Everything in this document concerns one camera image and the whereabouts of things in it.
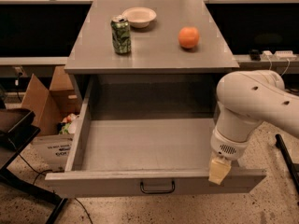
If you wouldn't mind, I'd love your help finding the white cup in box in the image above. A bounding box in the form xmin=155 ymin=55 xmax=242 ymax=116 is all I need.
xmin=67 ymin=119 xmax=78 ymax=134

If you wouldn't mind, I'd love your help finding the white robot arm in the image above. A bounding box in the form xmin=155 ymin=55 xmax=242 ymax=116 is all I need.
xmin=208 ymin=70 xmax=299 ymax=185

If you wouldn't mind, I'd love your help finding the black bar at right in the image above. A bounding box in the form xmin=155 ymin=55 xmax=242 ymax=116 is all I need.
xmin=275 ymin=134 xmax=299 ymax=194

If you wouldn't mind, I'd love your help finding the brown cardboard box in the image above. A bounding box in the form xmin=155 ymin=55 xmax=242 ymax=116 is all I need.
xmin=21 ymin=66 xmax=81 ymax=136

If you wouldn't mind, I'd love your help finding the black metal stand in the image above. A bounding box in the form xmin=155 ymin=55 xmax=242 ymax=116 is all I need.
xmin=0 ymin=107 xmax=69 ymax=224

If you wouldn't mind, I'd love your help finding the white power adapter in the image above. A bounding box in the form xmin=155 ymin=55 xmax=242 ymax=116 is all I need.
xmin=262 ymin=50 xmax=297 ymax=61

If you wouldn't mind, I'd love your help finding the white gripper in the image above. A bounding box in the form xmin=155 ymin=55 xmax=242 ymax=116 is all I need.
xmin=208 ymin=129 xmax=249 ymax=185

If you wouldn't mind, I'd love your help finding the grey top drawer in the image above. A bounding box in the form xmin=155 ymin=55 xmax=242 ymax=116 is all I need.
xmin=46 ymin=75 xmax=265 ymax=198

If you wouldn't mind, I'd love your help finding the orange fruit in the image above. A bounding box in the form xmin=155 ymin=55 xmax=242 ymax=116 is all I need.
xmin=178 ymin=27 xmax=200 ymax=49

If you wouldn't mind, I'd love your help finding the green soda can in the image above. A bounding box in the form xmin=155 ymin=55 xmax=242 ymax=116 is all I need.
xmin=110 ymin=15 xmax=131 ymax=54

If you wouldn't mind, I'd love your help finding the black floor cable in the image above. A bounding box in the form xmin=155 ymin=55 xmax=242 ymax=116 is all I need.
xmin=12 ymin=147 xmax=94 ymax=224

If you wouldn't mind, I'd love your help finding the grey drawer cabinet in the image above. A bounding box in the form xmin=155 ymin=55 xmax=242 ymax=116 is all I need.
xmin=65 ymin=0 xmax=237 ymax=119

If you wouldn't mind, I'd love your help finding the white bowl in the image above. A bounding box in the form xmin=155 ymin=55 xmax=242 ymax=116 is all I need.
xmin=122 ymin=7 xmax=157 ymax=28

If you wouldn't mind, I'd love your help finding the white printed box flap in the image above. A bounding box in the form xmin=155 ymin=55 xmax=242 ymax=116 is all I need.
xmin=33 ymin=134 xmax=73 ymax=172

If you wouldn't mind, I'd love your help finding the black small device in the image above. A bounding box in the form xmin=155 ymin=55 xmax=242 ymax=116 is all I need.
xmin=249 ymin=49 xmax=261 ymax=61

